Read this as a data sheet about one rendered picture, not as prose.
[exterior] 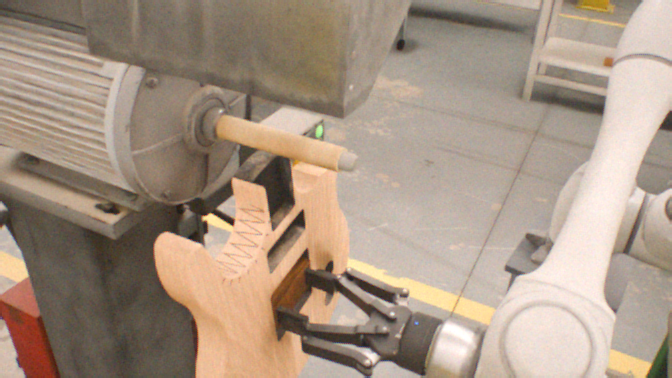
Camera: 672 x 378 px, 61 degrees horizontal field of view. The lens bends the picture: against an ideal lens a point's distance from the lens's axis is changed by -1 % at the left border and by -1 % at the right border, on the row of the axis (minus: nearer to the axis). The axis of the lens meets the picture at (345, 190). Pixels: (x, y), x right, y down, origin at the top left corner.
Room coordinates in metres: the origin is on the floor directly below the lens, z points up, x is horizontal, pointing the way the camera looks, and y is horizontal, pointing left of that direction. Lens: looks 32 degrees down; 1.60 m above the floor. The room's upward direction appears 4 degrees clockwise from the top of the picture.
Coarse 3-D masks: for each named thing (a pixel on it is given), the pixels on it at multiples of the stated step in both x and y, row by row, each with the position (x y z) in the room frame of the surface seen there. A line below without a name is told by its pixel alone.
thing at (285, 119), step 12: (264, 120) 1.00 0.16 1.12; (276, 120) 1.00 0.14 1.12; (288, 120) 1.00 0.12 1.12; (300, 120) 1.01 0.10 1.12; (312, 120) 1.01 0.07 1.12; (300, 132) 0.95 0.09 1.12; (312, 132) 0.98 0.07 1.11; (240, 144) 0.92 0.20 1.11; (240, 156) 0.92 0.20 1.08; (180, 204) 0.94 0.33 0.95; (180, 216) 0.93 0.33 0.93; (216, 216) 0.94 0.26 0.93; (228, 216) 0.94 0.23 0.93
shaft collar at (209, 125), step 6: (210, 108) 0.71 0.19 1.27; (216, 108) 0.71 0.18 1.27; (210, 114) 0.69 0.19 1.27; (216, 114) 0.69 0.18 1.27; (222, 114) 0.70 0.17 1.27; (228, 114) 0.71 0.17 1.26; (204, 120) 0.69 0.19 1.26; (210, 120) 0.69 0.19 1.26; (216, 120) 0.69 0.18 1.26; (204, 126) 0.69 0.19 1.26; (210, 126) 0.68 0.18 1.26; (216, 126) 0.69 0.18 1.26; (204, 132) 0.69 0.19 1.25; (210, 132) 0.68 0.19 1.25; (216, 132) 0.68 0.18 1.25; (210, 138) 0.69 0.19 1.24; (216, 138) 0.68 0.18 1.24
